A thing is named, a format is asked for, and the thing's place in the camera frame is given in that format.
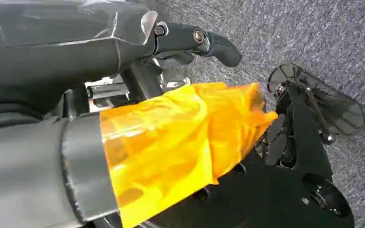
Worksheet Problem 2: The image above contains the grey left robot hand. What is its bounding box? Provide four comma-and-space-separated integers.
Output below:
0, 0, 278, 228

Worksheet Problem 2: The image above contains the ribbed grey left arm sleeve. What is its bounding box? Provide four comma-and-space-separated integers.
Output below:
0, 104, 45, 133

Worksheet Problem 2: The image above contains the silver and white robot part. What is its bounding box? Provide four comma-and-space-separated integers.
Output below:
85, 75, 192, 113

